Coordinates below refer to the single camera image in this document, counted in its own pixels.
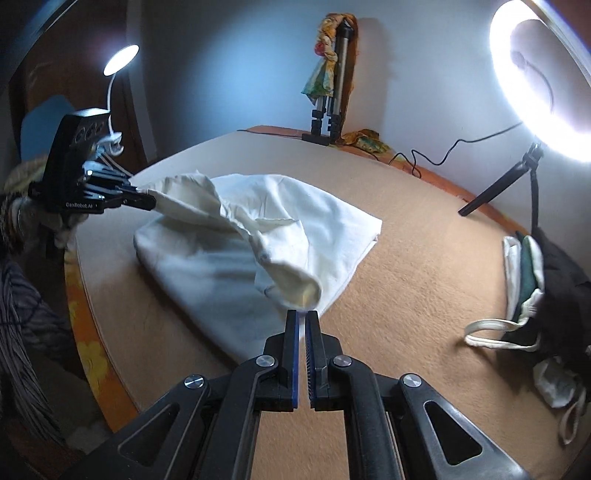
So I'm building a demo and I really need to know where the folded silver camera tripod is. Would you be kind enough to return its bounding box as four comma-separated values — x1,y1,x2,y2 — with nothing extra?
302,19,354,147

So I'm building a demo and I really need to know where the yellow green patterned cloth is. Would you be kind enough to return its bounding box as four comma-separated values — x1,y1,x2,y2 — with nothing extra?
341,129,394,156

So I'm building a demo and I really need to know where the person's left hand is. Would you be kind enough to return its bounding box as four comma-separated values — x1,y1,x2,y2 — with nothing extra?
11,196,80,250

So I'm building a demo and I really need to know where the white t-shirt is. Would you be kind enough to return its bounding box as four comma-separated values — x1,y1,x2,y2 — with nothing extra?
134,170,384,365

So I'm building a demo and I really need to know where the black garment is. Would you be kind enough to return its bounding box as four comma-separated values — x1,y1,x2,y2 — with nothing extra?
517,226,591,365

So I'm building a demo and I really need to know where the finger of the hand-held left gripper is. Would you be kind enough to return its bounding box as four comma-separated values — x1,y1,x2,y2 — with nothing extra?
84,167,139,191
95,185,157,212

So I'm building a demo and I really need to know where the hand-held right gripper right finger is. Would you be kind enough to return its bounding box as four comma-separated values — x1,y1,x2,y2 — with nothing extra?
305,309,532,480

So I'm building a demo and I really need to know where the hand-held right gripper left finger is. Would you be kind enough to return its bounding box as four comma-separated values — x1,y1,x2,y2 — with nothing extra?
60,309,302,480

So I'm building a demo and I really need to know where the crumpled white garment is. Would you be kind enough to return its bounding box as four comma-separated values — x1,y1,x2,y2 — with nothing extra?
532,357,586,445

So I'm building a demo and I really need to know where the black ring light cable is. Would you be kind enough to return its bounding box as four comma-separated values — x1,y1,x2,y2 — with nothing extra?
387,51,555,179

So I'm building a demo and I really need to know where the person's left forearm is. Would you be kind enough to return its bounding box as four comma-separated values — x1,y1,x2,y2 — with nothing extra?
0,251,72,444

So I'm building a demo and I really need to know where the white clip desk lamp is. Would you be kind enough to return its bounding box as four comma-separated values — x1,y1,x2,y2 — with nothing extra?
95,44,140,155

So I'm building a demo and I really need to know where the colourful scarf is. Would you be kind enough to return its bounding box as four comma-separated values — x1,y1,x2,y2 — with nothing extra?
300,14,345,105

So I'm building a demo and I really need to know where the black ring light tripod stand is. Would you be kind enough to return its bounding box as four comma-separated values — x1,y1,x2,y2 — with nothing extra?
458,142,546,234

